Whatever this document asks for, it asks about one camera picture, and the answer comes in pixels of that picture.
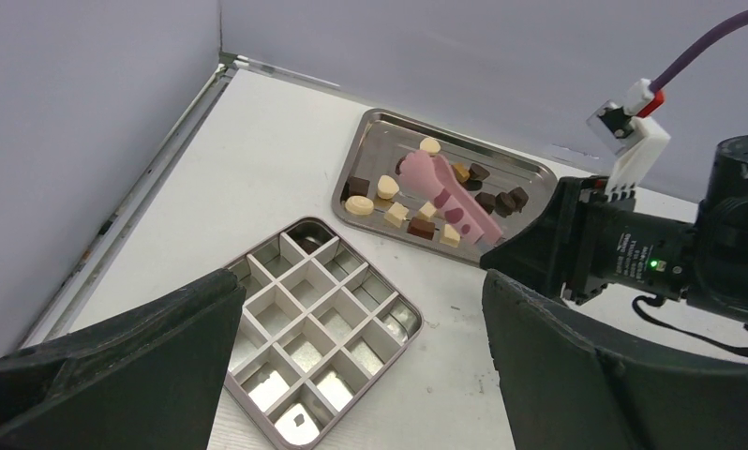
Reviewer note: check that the steel chocolate tray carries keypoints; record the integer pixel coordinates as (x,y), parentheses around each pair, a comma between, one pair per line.
(514,194)

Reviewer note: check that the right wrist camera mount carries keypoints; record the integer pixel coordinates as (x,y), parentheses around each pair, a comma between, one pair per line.
(635,139)

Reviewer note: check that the caramel square chocolate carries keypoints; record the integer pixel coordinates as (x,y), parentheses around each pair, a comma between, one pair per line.
(461,172)

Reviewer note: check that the cream oval chocolate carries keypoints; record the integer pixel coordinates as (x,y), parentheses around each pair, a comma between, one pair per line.
(387,187)

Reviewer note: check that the pink cat paw tongs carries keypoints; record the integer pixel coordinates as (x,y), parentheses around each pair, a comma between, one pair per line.
(431,178)

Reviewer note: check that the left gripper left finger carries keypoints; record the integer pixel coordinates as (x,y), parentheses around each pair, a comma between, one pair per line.
(148,378)

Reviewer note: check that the dark brown square chocolate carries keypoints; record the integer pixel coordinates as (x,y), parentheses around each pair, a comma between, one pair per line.
(355,186)

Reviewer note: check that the cream square chocolate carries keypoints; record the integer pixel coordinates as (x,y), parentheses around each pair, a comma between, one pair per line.
(396,214)

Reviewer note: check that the cream round swirl chocolate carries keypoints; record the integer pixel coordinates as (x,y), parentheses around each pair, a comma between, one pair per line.
(360,206)

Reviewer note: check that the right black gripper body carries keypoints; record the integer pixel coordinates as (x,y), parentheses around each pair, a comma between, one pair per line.
(582,242)

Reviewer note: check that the brown rectangular chocolate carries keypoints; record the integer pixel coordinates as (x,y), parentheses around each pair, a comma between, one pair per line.
(421,228)

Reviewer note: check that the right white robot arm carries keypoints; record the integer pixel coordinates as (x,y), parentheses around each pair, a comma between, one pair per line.
(721,240)

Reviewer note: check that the dark heart chocolate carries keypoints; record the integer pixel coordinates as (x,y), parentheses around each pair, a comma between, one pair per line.
(478,172)

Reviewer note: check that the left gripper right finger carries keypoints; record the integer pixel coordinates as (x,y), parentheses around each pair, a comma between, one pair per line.
(570,382)

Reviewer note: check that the cream heart chocolate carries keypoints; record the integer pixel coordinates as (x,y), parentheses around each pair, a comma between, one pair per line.
(430,145)

